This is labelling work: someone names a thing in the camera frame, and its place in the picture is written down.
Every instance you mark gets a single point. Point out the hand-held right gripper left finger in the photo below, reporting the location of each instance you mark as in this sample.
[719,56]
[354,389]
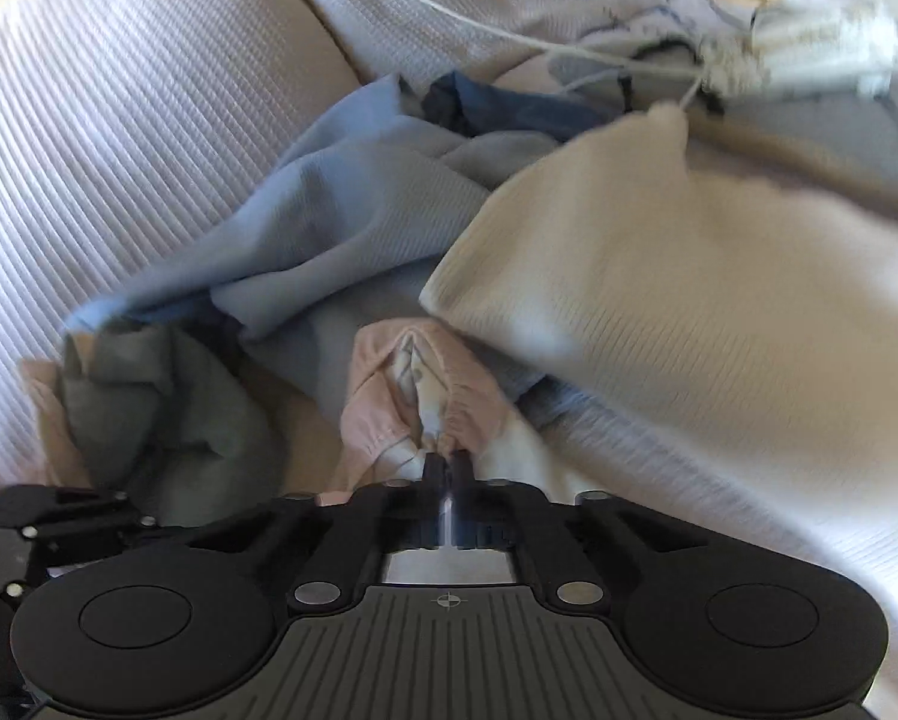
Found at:
[434,502]

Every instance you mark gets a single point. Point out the pink garment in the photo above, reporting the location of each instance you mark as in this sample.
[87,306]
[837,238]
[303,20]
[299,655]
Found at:
[374,405]

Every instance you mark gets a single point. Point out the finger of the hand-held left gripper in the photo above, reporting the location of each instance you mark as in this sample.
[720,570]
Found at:
[59,510]

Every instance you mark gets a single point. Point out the white power strip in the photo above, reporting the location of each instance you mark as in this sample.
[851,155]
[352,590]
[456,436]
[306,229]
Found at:
[816,45]

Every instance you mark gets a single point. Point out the dark blue cloth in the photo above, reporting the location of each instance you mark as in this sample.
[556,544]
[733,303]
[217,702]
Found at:
[509,109]

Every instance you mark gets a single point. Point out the light blue garment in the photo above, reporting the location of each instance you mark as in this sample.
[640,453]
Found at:
[329,225]

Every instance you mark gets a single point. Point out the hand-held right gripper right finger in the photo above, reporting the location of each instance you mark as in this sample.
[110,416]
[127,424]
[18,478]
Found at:
[461,502]

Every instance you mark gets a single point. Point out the cream white sweater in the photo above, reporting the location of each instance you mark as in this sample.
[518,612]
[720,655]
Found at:
[644,277]

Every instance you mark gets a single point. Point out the grey-green cloth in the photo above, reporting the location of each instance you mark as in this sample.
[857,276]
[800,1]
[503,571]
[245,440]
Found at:
[156,405]

